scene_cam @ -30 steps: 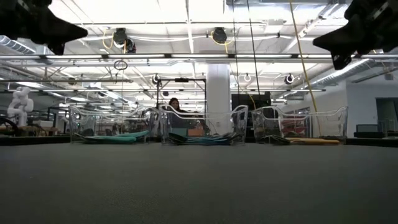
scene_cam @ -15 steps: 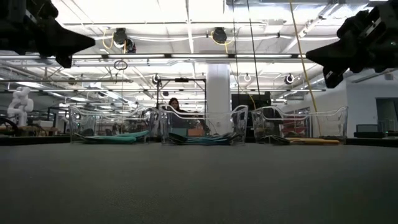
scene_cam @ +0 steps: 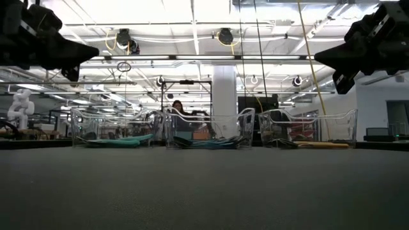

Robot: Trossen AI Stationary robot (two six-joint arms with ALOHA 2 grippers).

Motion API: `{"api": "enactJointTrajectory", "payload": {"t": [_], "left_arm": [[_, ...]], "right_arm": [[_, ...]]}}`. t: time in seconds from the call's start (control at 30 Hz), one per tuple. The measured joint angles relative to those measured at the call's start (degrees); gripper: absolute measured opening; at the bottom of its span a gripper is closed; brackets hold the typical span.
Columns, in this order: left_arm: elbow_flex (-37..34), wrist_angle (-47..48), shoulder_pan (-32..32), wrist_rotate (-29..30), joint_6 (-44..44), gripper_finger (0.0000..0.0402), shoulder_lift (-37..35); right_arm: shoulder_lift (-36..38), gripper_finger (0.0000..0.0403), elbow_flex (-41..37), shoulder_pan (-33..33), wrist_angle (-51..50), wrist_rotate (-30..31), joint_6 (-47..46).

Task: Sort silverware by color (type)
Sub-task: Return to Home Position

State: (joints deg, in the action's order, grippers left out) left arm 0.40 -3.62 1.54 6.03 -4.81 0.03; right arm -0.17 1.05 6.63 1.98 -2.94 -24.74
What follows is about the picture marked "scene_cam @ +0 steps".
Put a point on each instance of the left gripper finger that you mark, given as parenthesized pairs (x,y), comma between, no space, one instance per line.
(73,73)
(67,51)

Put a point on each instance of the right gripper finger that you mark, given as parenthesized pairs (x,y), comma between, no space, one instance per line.
(345,81)
(342,57)

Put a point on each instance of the clear plastic bin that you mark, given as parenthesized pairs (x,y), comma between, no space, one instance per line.
(96,124)
(223,124)
(335,127)

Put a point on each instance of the white humanoid robot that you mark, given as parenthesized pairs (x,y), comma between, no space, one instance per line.
(20,108)

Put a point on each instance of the black monitor screen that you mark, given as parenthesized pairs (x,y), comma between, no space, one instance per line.
(255,103)

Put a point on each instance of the person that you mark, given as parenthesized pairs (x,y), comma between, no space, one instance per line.
(179,107)

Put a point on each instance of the white building column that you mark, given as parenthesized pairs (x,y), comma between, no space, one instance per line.
(223,83)

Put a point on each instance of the ceiling light strip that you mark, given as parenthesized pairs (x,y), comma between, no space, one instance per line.
(204,57)

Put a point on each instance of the orange box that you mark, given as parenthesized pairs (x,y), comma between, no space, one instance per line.
(200,135)

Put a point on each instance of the black table mat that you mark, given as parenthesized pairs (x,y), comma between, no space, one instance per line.
(204,198)

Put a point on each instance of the black camera rig frame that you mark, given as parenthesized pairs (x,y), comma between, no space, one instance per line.
(187,82)

